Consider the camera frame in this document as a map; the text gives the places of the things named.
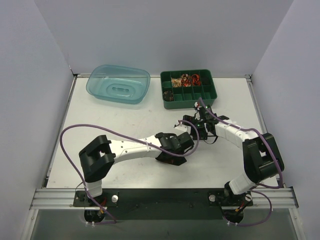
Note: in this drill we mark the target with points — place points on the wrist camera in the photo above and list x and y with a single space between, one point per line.
179 128
203 111

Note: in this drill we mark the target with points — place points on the aluminium extrusion rail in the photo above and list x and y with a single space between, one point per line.
68 198

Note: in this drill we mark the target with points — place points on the teal transparent plastic tub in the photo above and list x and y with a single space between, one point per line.
118 84

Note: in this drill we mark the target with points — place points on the beige patterned rolled tie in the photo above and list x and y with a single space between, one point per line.
176 82

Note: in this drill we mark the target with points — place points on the black orange floral necktie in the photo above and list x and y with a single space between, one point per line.
171 160

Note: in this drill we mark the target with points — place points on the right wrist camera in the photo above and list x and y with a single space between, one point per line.
203 111

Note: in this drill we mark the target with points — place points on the red black rolled tie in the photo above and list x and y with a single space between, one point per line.
186 80

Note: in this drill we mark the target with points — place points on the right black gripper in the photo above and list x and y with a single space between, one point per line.
199 122

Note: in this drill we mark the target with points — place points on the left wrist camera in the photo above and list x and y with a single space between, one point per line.
179 128

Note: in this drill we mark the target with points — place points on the dark rolled tie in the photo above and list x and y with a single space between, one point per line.
168 96

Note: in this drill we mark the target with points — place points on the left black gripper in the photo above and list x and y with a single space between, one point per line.
180 143

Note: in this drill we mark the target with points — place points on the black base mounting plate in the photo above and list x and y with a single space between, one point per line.
166 211

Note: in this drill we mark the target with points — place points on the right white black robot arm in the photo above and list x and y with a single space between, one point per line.
261 155

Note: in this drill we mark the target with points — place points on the orange red rolled tie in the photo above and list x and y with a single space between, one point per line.
196 80

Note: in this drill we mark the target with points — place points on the green compartment organizer tray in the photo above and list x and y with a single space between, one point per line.
185 97

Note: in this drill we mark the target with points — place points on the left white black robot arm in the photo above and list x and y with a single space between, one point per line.
101 154

